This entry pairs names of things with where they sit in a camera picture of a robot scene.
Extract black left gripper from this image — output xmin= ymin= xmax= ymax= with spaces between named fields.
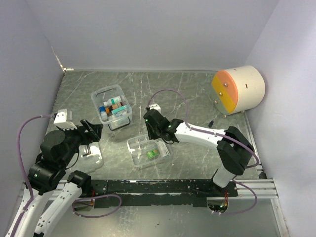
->
xmin=58 ymin=118 xmax=103 ymax=166

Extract brown bottle orange label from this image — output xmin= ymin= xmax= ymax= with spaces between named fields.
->
xmin=105 ymin=102 xmax=123 ymax=113

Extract white swab packet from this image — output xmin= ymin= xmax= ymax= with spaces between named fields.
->
xmin=157 ymin=141 xmax=170 ymax=157

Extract teal cartoon plaster packet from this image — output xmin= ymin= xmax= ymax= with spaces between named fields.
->
xmin=112 ymin=105 xmax=129 ymax=118

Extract green white medicine box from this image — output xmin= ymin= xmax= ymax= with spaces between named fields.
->
xmin=146 ymin=149 xmax=159 ymax=160

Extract clear plastic medicine box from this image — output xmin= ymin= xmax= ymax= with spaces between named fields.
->
xmin=91 ymin=84 xmax=132 ymax=133

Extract clear compartment tray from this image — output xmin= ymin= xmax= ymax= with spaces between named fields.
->
xmin=126 ymin=135 xmax=172 ymax=169

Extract clear box lid black handle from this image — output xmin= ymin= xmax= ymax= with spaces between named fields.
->
xmin=68 ymin=142 xmax=104 ymax=174

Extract white bottle green label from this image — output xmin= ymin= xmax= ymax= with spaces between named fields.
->
xmin=103 ymin=96 xmax=122 ymax=107

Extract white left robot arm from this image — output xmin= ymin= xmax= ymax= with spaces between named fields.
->
xmin=7 ymin=119 xmax=103 ymax=237

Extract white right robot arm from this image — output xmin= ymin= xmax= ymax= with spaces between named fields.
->
xmin=143 ymin=109 xmax=254 ymax=197

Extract small dark blue cap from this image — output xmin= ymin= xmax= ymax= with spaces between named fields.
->
xmin=208 ymin=120 xmax=214 ymax=128

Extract cream cylinder orange face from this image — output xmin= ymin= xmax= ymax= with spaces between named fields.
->
xmin=210 ymin=65 xmax=266 ymax=116

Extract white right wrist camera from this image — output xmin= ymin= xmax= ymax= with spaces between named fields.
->
xmin=146 ymin=104 xmax=161 ymax=113

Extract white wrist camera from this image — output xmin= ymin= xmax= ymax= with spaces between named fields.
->
xmin=53 ymin=109 xmax=77 ymax=131
xmin=146 ymin=104 xmax=161 ymax=113

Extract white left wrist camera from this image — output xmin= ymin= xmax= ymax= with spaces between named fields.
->
xmin=53 ymin=109 xmax=77 ymax=131

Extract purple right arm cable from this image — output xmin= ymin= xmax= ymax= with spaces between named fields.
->
xmin=148 ymin=88 xmax=260 ymax=178

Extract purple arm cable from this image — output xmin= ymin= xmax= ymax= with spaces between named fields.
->
xmin=148 ymin=88 xmax=260 ymax=178
xmin=9 ymin=114 xmax=56 ymax=237

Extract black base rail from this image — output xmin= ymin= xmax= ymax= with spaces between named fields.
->
xmin=61 ymin=179 xmax=239 ymax=209

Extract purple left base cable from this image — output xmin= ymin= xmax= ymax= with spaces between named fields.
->
xmin=72 ymin=194 xmax=123 ymax=218

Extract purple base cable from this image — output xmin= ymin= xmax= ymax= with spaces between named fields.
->
xmin=72 ymin=194 xmax=123 ymax=218
xmin=212 ymin=180 xmax=258 ymax=216

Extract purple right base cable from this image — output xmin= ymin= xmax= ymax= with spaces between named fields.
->
xmin=212 ymin=180 xmax=258 ymax=216

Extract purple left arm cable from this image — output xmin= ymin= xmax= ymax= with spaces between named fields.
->
xmin=9 ymin=114 xmax=56 ymax=237

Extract aluminium frame rail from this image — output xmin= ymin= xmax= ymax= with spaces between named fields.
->
xmin=19 ymin=179 xmax=279 ymax=199

